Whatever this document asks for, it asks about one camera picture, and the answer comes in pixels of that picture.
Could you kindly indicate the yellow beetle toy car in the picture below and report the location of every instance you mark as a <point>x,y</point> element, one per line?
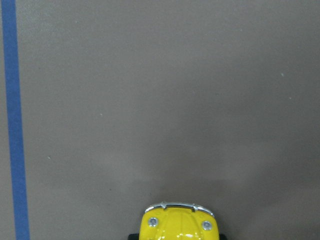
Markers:
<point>178,221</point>

